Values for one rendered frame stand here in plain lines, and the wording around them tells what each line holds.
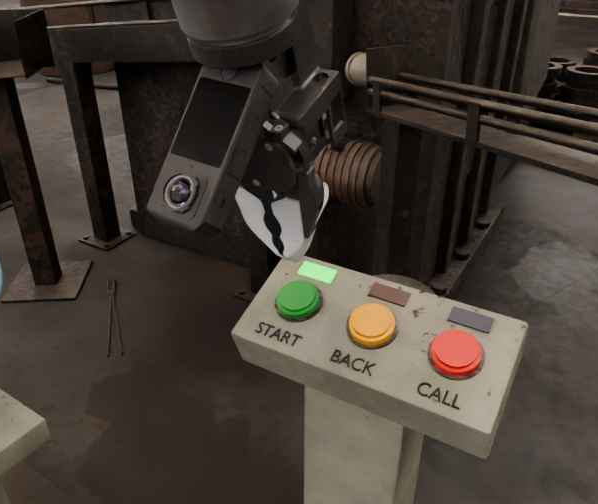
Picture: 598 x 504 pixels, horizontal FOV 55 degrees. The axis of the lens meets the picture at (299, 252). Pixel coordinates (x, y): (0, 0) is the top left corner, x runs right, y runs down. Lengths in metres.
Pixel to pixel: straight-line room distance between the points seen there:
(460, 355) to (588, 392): 0.99
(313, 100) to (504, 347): 0.25
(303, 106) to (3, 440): 0.66
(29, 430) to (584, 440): 1.03
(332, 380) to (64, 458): 0.85
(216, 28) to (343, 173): 0.78
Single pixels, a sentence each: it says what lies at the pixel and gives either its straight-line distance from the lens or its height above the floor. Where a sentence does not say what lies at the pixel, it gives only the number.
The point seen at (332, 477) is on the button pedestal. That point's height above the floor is 0.43.
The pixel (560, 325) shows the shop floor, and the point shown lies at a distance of 1.64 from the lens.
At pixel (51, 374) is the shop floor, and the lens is 1.47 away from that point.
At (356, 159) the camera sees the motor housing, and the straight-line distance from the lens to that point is 1.10.
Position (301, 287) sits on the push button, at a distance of 0.54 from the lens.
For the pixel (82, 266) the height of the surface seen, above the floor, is 0.01.
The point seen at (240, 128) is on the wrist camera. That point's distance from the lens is 0.36.
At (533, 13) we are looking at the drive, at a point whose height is 0.65.
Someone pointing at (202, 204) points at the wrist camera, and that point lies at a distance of 0.35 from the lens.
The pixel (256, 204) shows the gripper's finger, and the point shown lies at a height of 0.72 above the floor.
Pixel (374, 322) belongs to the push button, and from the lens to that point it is 0.50.
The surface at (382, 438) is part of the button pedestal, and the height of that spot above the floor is 0.51.
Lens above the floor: 0.91
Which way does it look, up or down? 30 degrees down
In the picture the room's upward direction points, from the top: straight up
